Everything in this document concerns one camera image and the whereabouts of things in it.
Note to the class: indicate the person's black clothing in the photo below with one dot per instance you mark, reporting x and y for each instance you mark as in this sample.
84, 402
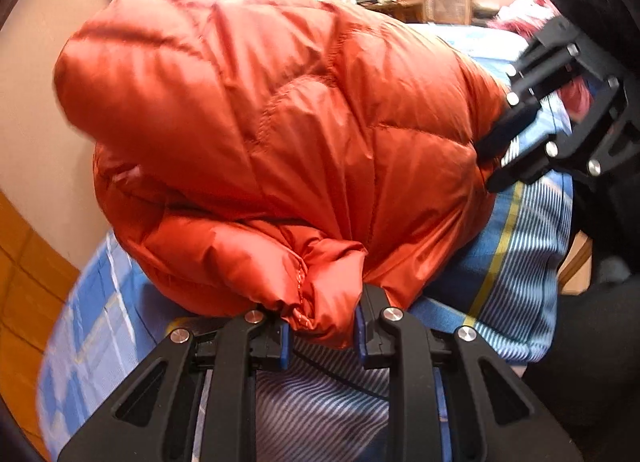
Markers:
595, 367

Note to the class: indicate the woven basket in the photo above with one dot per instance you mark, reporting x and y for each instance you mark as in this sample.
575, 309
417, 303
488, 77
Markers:
450, 6

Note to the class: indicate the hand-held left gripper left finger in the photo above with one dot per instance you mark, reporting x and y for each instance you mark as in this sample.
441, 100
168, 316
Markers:
284, 347

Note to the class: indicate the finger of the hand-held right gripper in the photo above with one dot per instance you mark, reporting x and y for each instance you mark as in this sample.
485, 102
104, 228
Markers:
520, 172
517, 124

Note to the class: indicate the orange down jacket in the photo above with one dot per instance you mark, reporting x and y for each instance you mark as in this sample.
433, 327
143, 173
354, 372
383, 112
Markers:
250, 117

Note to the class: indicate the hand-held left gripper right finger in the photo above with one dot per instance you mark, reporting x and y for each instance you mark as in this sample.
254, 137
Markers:
361, 342

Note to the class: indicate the pink and red cloth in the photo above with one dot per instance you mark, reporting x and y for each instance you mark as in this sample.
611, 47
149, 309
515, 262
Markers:
530, 12

